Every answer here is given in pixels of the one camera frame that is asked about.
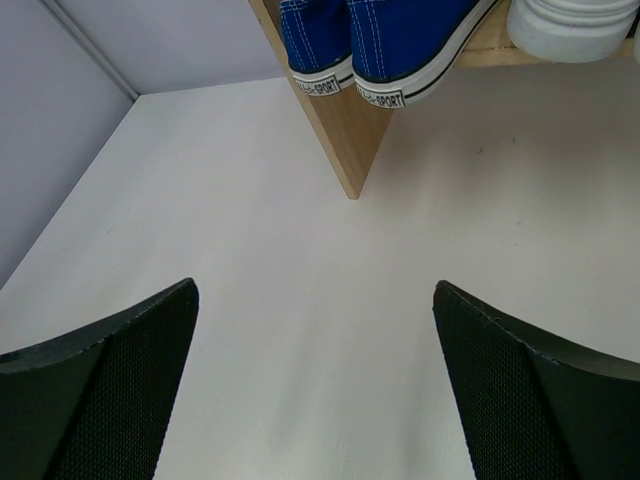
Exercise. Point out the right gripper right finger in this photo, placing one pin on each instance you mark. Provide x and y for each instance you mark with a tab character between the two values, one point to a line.
532	404

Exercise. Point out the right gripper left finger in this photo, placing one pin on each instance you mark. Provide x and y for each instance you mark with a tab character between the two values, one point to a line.
95	403

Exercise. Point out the white low sneaker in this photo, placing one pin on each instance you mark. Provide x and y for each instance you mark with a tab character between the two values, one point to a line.
579	31

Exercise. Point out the blue canvas sneaker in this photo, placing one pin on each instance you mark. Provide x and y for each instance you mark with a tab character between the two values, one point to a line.
317	38
403	49

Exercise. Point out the left corner aluminium profile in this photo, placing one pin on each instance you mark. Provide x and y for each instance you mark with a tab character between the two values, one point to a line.
91	46

